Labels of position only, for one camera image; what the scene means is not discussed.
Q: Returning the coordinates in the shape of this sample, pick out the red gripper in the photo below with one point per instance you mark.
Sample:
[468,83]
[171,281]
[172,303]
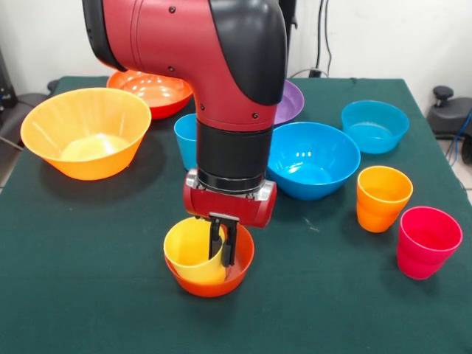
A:
[228,208]

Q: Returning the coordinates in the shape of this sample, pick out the yellow cup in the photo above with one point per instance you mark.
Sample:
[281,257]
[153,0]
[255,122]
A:
[191,258]

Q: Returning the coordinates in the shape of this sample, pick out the small red bowl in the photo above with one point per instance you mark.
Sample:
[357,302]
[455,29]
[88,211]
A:
[206,289]

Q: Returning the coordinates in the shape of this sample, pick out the large blue bowl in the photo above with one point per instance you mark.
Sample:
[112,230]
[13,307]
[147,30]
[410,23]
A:
[313,173]

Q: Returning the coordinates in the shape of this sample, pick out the large orange bowl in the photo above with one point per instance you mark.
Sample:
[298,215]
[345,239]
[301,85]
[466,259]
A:
[85,125]

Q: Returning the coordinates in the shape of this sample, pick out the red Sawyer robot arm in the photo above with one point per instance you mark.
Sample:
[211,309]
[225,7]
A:
[184,55]

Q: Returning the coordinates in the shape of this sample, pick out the black computer tower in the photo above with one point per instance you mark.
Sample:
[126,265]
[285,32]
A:
[4,85]

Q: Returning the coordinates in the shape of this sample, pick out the dark green tablecloth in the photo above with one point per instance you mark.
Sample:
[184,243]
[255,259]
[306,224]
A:
[236,317]

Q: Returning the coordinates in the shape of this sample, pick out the blue cup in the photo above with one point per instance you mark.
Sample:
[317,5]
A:
[186,144]

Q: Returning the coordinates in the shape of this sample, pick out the purple bowl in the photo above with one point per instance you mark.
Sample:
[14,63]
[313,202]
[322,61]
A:
[291,103]

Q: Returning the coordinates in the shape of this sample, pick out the large red bowl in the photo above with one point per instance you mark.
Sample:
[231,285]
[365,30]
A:
[158,96]

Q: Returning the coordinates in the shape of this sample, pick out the orange cup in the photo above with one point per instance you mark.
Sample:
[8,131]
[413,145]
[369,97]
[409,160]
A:
[380,210]

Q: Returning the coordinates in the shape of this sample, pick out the small blue bowl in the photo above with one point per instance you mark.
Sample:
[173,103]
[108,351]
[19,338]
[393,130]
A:
[374,136]

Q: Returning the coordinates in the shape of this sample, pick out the pink cup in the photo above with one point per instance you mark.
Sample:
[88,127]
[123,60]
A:
[424,250]

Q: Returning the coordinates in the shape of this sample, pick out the grey black floor base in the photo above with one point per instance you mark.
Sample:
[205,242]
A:
[26,107]
[453,118]

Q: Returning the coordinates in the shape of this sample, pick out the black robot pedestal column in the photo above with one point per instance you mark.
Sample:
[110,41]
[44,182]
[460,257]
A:
[291,44]

